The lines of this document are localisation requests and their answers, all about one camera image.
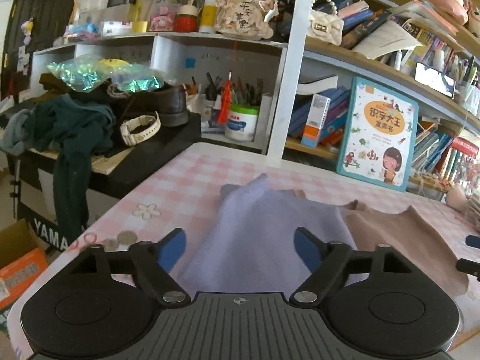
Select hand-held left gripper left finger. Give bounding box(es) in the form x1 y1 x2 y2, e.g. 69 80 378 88
69 228 192 307

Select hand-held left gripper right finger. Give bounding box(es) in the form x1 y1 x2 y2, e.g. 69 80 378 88
289 227 413 306

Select pink and lilac sweater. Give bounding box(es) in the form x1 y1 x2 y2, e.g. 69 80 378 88
176 172 469 297

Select dark green clothes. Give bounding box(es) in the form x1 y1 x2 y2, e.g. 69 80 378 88
22 94 117 241

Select pink checked desk mat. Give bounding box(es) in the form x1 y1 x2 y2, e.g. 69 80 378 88
7 142 480 360

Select row of thick upright books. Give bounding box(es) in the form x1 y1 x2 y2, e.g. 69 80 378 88
440 150 480 184

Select red thick flat book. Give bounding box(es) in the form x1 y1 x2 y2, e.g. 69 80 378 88
452 137 480 158

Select black box with wristwatch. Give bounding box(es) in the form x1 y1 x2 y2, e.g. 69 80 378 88
7 112 203 256

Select row of thin picture books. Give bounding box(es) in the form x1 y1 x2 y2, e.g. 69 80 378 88
410 120 456 175

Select white wristwatch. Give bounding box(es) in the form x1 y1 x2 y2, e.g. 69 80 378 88
120 114 162 146

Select white and orange box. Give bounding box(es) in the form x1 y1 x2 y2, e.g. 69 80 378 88
301 94 331 149

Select teal children's sound book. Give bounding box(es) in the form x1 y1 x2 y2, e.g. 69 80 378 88
336 77 420 193

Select leaning blue books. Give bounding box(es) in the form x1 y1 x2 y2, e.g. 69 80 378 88
289 86 351 151

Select white can pen holder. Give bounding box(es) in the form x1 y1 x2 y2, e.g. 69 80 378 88
224 103 260 142

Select brown leather shoe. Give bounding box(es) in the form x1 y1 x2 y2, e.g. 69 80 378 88
120 84 188 126

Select cardboard box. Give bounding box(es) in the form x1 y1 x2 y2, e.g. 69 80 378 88
0 217 49 312

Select red tassel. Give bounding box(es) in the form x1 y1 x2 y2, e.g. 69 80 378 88
217 71 233 124

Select smartphone with lit screen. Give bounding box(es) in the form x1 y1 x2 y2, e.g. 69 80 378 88
414 62 457 98

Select wooden and white bookshelf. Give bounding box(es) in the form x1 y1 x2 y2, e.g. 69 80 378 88
30 0 480 203

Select bunch of pens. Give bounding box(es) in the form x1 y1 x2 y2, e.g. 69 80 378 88
187 73 263 107

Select grey blue cloth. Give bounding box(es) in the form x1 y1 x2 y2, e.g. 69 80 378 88
0 110 34 156

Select iridescent green foil bag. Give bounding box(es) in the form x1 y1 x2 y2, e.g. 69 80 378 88
47 54 164 92

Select white quilted handbag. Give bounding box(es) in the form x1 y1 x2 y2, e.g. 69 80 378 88
307 0 345 46

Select red jar with cream lid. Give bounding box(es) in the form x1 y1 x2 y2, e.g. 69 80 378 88
173 0 199 32

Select row of shelf books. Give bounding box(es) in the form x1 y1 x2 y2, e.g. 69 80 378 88
339 0 469 76

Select yellow and white bottle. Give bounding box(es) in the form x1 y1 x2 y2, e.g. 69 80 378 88
199 0 219 34

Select white bunny ornament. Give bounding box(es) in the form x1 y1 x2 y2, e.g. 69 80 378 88
214 0 278 42

